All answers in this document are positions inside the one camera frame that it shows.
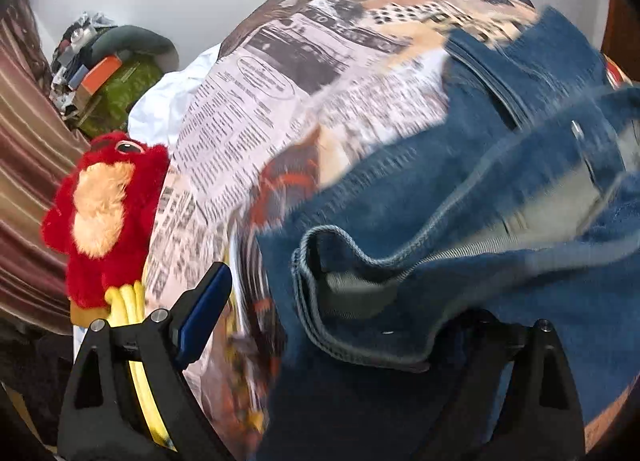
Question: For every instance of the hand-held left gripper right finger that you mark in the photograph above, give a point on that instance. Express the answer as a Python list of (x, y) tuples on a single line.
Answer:
[(500, 341)]

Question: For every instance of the orange box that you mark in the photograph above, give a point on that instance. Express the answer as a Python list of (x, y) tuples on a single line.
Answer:
[(100, 73)]

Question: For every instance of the grey pillow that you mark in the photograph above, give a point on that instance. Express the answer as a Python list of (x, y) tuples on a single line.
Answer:
[(145, 38)]

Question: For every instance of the green camouflage bag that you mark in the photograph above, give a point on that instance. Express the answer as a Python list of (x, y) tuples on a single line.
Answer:
[(127, 91)]

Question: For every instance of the red plush toy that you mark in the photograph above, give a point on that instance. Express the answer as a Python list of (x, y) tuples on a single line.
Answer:
[(142, 181)]

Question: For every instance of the newspaper print blanket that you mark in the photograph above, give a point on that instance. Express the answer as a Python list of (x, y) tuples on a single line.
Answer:
[(280, 106)]

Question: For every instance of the striped brown curtain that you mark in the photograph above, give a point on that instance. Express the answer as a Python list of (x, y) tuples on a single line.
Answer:
[(30, 166)]

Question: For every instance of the blue denim jacket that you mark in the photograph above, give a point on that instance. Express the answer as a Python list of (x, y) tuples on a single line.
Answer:
[(500, 281)]

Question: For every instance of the pile of clutter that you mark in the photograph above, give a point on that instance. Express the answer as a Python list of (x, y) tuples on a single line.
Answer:
[(75, 41)]

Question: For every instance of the white cloth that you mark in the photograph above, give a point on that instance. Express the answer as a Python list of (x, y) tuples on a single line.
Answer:
[(160, 106)]

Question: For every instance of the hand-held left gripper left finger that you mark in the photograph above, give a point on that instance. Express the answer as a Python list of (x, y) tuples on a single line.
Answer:
[(205, 311)]

